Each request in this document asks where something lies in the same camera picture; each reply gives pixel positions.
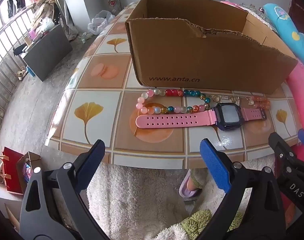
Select brown paper bag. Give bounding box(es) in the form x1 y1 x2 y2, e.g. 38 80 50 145
16 151 42 180

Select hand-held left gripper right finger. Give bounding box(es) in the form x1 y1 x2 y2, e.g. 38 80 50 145
199 138 287 240

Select multicolour bead bracelet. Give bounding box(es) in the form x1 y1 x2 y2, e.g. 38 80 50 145
135 87 212 115

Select grey curtain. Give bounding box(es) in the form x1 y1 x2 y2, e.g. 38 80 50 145
50 0 75 42

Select beige shoes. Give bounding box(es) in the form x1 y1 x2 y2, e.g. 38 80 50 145
15 65 30 80

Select brown cardboard box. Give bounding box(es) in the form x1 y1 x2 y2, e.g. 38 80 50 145
125 0 299 95

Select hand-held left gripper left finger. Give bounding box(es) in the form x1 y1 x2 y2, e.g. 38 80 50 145
19 139 106 240

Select dark grey cabinet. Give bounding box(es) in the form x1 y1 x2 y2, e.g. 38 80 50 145
23 24 73 82

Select blue cartoon pillow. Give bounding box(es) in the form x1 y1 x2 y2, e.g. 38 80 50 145
263 3 304 74

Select white fluffy robe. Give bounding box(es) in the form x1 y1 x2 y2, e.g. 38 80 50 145
87 164 242 240

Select orange bead bracelet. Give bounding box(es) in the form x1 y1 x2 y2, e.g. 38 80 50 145
209 94 271 110

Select grey sparkly pillow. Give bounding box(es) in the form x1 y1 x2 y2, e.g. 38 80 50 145
238 4 279 34

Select purple slipper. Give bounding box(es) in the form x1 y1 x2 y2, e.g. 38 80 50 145
179 169 204 200

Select beige woven bag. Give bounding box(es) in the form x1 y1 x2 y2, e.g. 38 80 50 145
32 0 62 28

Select pink printed blanket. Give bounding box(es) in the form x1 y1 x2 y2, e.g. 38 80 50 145
221 0 304 230

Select pink strap watch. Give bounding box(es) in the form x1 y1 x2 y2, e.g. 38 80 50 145
135 102 267 132

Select dark hanging jacket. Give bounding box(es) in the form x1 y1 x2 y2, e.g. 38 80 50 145
7 0 26 18

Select scattered floor litter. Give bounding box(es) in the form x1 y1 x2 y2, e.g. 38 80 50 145
78 32 92 43

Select red gift bag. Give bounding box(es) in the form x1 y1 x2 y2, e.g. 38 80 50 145
2 146 30 195

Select metal window railing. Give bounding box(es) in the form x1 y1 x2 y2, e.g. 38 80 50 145
0 5 35 155

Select white plastic bag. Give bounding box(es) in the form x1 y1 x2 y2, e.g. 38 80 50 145
88 10 116 35

